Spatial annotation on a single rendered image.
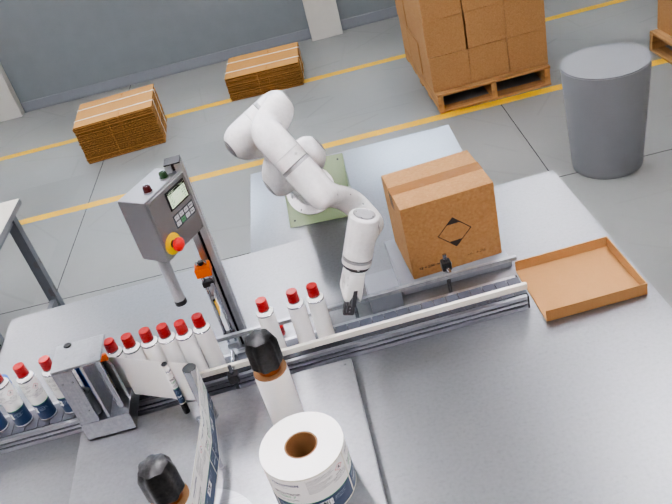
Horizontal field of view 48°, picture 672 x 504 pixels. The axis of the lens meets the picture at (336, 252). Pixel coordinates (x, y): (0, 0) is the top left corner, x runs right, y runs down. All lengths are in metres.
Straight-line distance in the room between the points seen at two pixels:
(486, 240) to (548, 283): 0.24
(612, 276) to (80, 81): 6.22
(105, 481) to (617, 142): 3.15
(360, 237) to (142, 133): 4.29
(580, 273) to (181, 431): 1.27
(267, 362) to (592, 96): 2.73
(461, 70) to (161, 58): 3.30
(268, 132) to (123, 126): 4.19
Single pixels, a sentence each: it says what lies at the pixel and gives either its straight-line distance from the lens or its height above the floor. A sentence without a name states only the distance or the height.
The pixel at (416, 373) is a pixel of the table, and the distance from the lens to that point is 2.14.
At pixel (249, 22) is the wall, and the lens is 7.44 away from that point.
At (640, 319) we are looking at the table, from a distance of 2.25.
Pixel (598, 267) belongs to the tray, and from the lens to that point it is 2.42.
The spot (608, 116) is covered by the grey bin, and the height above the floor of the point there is 0.40.
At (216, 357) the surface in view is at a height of 0.94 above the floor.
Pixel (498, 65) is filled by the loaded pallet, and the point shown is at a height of 0.22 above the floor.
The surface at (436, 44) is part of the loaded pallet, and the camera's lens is 5.28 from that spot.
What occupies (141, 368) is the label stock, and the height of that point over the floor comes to 1.03.
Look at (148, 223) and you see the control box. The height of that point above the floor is 1.41.
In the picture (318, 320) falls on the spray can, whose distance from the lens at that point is 2.17.
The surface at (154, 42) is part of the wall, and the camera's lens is 7.56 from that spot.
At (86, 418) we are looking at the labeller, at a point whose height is 0.96.
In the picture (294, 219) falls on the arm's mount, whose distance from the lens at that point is 2.89.
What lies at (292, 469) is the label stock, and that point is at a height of 1.02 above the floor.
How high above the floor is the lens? 2.33
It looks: 34 degrees down
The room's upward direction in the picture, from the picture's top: 16 degrees counter-clockwise
